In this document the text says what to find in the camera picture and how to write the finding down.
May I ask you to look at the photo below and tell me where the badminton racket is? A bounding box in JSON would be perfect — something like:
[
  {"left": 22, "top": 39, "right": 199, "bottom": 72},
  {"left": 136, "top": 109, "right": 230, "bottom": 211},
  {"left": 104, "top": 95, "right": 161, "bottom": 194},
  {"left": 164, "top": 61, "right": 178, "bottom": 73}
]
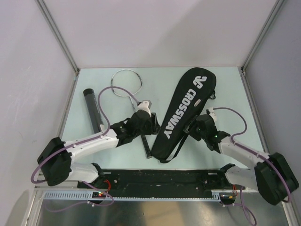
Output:
[{"left": 111, "top": 68, "right": 152, "bottom": 159}]

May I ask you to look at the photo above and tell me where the black racket bag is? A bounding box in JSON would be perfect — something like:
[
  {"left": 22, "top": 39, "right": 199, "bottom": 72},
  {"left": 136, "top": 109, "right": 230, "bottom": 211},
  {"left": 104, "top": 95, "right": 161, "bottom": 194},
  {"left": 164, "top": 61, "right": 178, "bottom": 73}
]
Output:
[{"left": 151, "top": 67, "right": 216, "bottom": 163}]

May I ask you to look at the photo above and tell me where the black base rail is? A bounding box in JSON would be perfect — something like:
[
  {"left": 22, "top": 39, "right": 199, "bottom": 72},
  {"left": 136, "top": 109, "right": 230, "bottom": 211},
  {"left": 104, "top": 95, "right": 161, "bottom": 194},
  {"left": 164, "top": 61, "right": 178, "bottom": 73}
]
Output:
[{"left": 77, "top": 168, "right": 236, "bottom": 197}]

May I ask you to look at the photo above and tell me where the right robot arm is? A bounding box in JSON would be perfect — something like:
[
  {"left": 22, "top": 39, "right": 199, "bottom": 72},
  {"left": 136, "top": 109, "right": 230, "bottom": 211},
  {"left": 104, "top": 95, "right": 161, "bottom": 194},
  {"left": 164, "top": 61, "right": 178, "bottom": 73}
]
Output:
[{"left": 185, "top": 114, "right": 299, "bottom": 205}]

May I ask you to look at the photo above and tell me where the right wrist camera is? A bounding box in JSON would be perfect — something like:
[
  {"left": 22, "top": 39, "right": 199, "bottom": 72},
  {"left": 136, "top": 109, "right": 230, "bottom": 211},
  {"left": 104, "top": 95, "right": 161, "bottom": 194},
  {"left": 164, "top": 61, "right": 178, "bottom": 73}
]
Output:
[{"left": 206, "top": 107, "right": 217, "bottom": 122}]

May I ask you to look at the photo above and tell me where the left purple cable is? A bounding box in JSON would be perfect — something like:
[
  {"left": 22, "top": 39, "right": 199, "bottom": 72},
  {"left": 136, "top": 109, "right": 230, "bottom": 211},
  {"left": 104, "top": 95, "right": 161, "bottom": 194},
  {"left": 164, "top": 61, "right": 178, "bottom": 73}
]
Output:
[{"left": 30, "top": 86, "right": 144, "bottom": 184}]

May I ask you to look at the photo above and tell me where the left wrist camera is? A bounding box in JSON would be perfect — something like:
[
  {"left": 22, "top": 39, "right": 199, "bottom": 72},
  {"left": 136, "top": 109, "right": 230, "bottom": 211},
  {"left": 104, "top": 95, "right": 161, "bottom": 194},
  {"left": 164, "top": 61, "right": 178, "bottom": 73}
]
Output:
[{"left": 137, "top": 100, "right": 151, "bottom": 115}]

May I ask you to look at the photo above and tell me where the black shuttlecock tube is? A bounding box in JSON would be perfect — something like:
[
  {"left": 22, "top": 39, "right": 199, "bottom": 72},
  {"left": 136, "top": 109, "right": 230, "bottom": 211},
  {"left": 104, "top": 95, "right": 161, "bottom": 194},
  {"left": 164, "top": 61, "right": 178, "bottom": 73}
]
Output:
[{"left": 83, "top": 88, "right": 104, "bottom": 133}]

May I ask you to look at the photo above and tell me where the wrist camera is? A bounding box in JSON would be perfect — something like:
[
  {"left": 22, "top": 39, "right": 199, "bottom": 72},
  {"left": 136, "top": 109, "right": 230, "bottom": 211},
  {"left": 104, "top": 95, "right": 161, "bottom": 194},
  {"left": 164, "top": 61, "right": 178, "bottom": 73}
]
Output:
[
  {"left": 206, "top": 107, "right": 217, "bottom": 122},
  {"left": 137, "top": 100, "right": 151, "bottom": 115}
]

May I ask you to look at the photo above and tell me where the white slotted cable duct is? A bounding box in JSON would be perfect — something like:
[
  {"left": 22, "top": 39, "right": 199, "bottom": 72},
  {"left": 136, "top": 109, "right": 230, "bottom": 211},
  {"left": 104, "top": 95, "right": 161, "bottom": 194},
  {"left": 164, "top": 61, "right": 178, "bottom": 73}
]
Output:
[{"left": 43, "top": 190, "right": 235, "bottom": 202}]

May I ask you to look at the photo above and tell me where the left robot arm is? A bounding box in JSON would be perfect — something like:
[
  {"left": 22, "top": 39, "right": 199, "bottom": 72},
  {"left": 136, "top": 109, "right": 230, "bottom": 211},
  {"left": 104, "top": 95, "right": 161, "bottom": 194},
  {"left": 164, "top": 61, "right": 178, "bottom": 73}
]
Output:
[{"left": 37, "top": 110, "right": 160, "bottom": 188}]

